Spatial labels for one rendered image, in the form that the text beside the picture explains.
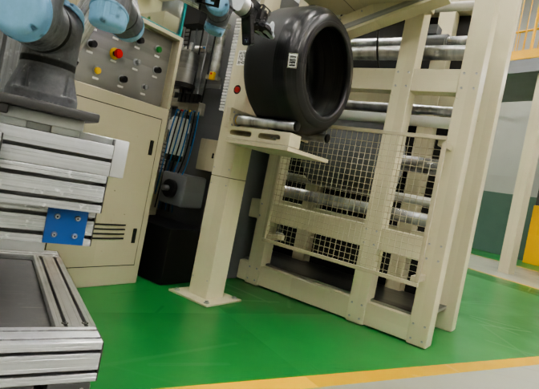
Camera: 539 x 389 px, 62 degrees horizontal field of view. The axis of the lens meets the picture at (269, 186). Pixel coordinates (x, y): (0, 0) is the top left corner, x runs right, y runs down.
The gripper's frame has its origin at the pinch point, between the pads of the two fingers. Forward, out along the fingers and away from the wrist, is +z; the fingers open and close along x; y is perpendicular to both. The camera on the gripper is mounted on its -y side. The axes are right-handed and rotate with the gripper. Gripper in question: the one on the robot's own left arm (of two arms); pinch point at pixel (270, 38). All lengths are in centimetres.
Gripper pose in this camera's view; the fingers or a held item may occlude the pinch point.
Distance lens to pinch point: 197.1
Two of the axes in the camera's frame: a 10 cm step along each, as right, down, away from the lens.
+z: 5.4, 2.2, 8.1
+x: -8.0, -1.7, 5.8
